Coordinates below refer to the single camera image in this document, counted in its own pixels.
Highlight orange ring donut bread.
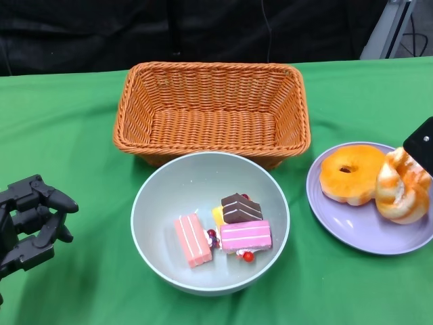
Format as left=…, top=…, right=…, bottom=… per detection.
left=320, top=144, right=386, bottom=207

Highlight grey-green round bowl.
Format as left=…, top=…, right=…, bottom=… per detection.
left=131, top=151, right=291, bottom=297

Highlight black backdrop curtain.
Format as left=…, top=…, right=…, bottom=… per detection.
left=0, top=0, right=388, bottom=77

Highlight yellow cake slice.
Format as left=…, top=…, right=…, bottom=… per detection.
left=206, top=205, right=225, bottom=250

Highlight lilac round plate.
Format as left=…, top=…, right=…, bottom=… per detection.
left=306, top=142, right=433, bottom=257

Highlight chocolate brown cake slice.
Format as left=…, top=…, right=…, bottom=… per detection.
left=221, top=192, right=264, bottom=224

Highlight orange white twisted bread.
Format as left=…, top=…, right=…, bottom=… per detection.
left=375, top=147, right=432, bottom=225

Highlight magenta pink cake slice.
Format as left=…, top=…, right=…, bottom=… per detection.
left=219, top=219, right=273, bottom=263

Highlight salmon pink cake slice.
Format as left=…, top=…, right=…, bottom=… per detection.
left=174, top=212, right=213, bottom=269

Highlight black looped floor cables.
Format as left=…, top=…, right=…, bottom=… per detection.
left=401, top=16, right=428, bottom=57

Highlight grey metal frame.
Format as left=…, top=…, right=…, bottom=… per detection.
left=360, top=0, right=415, bottom=60

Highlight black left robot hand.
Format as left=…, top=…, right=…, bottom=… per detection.
left=0, top=174, right=79, bottom=305

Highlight orange wicker basket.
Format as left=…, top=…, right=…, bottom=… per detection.
left=113, top=61, right=311, bottom=170

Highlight green tablecloth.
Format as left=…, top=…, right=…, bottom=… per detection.
left=0, top=56, right=433, bottom=325

